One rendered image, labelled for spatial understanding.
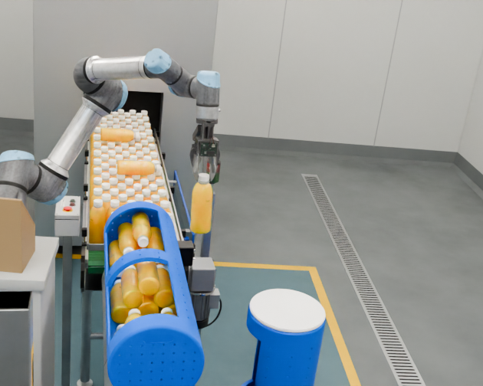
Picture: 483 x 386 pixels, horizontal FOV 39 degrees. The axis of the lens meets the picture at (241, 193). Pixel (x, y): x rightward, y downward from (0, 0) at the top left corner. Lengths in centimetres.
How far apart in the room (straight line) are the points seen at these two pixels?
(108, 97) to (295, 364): 117
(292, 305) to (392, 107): 505
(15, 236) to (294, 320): 99
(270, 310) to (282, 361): 18
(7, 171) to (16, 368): 126
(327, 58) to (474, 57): 153
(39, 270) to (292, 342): 90
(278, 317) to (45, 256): 85
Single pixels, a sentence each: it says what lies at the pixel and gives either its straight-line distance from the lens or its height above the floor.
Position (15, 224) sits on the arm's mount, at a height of 133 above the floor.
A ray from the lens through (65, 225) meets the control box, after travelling 295.
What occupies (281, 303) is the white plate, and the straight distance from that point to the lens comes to 254.
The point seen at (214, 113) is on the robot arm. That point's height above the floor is 173.
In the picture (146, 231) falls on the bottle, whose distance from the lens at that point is 262.
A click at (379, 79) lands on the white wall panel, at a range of 728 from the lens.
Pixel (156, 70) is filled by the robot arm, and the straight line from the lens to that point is 219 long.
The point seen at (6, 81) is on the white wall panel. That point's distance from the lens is 717.
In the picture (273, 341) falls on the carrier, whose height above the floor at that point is 98.
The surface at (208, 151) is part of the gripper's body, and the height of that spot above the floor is 162.
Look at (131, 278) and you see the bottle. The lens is 239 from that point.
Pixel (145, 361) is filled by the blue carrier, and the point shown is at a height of 111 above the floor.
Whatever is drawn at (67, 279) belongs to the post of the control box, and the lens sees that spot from 317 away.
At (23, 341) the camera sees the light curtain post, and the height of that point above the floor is 163.
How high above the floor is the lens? 236
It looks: 23 degrees down
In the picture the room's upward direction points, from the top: 7 degrees clockwise
